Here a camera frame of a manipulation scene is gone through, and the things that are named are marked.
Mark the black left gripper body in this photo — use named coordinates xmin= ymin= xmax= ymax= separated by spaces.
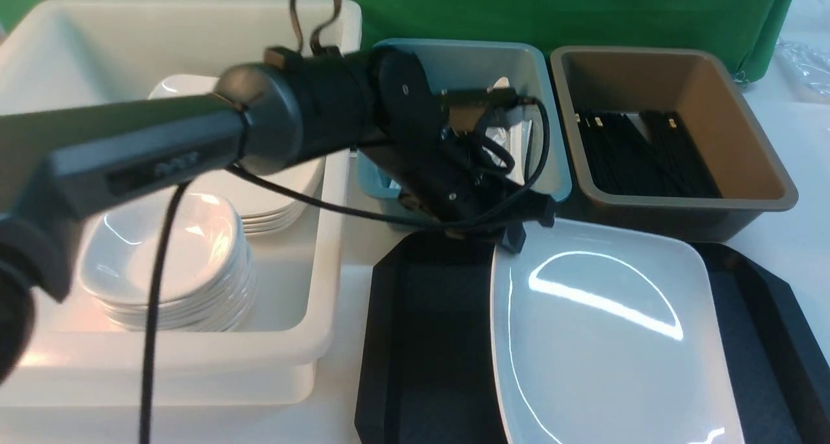
xmin=362 ymin=139 xmax=557 ymax=254

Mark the large white square plate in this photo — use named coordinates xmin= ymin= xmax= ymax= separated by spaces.
xmin=490 ymin=219 xmax=745 ymax=443

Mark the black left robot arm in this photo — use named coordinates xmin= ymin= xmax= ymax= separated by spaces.
xmin=2 ymin=45 xmax=557 ymax=379

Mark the pile of white spoons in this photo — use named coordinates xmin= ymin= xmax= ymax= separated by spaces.
xmin=486 ymin=106 xmax=533 ymax=185

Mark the teal plastic bin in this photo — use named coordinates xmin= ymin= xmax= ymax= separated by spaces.
xmin=355 ymin=38 xmax=573 ymax=219

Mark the pile of black chopsticks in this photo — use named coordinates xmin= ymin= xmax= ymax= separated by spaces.
xmin=575 ymin=110 xmax=723 ymax=199

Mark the stack of white square plates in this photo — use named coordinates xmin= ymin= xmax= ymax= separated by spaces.
xmin=148 ymin=74 xmax=324 ymax=234

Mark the black serving tray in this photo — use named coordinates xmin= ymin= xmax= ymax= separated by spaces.
xmin=355 ymin=233 xmax=828 ymax=443

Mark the brown plastic bin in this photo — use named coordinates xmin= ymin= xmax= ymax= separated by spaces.
xmin=549 ymin=46 xmax=798 ymax=242

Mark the stack of white bowls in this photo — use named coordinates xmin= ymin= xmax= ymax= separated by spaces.
xmin=75 ymin=191 xmax=257 ymax=332

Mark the green backdrop cloth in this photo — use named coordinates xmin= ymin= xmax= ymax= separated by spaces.
xmin=0 ymin=0 xmax=801 ymax=85

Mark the clear plastic wrap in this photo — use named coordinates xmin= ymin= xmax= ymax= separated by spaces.
xmin=776 ymin=40 xmax=829 ymax=104

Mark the large white plastic tub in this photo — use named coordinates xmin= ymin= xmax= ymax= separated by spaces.
xmin=1 ymin=0 xmax=344 ymax=408

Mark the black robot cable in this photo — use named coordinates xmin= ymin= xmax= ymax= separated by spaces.
xmin=138 ymin=0 xmax=552 ymax=444

